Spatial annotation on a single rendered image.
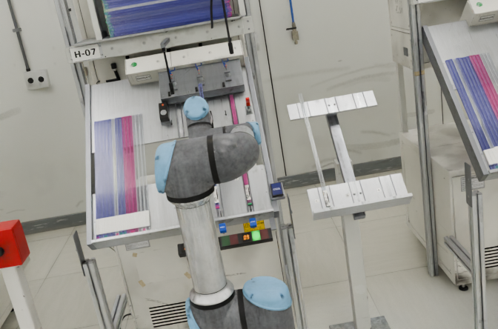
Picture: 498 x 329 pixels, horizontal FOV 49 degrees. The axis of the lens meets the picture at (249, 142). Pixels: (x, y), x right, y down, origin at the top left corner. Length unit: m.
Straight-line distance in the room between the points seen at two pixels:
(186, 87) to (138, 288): 0.90
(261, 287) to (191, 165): 0.39
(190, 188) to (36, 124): 2.90
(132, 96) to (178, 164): 1.11
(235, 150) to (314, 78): 2.67
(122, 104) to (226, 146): 1.13
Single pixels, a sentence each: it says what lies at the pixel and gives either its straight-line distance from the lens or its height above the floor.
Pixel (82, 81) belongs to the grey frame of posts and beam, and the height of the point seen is 1.23.
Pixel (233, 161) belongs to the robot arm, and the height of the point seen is 1.14.
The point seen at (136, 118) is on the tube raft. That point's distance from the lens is 2.23.
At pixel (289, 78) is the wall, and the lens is 3.84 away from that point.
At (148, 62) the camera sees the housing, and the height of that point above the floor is 1.27.
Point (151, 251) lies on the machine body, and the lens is 2.39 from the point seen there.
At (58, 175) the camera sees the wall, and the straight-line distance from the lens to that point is 4.14.
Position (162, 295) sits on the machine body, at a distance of 2.49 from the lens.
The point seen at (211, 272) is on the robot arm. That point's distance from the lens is 1.36.
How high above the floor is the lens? 1.53
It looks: 17 degrees down
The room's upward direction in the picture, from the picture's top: 10 degrees counter-clockwise
